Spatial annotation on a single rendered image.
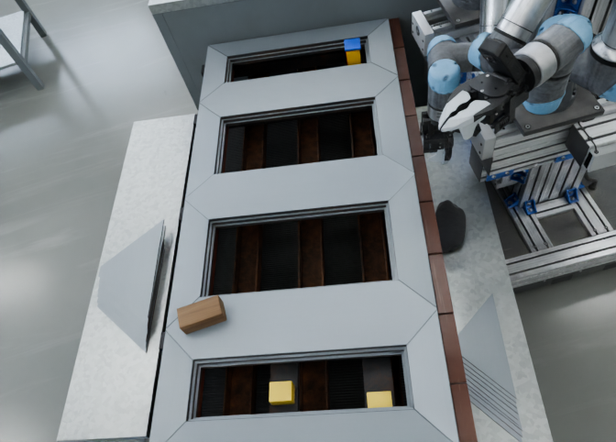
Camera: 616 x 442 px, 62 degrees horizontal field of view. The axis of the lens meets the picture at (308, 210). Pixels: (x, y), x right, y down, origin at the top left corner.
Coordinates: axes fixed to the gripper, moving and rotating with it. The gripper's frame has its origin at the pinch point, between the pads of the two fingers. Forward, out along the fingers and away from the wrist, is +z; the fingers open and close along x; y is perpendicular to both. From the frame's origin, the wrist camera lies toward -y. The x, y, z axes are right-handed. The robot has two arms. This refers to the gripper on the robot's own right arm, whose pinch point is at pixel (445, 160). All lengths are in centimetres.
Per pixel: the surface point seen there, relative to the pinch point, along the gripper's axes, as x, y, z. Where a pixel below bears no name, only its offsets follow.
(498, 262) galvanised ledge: 23.7, -13.0, 22.9
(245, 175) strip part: -8, 63, 5
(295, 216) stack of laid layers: 9.1, 46.8, 8.0
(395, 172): -1.6, 14.7, 5.5
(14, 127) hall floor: -141, 251, 90
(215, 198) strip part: 0, 73, 5
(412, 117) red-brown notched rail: -26.4, 6.1, 8.3
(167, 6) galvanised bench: -82, 94, -12
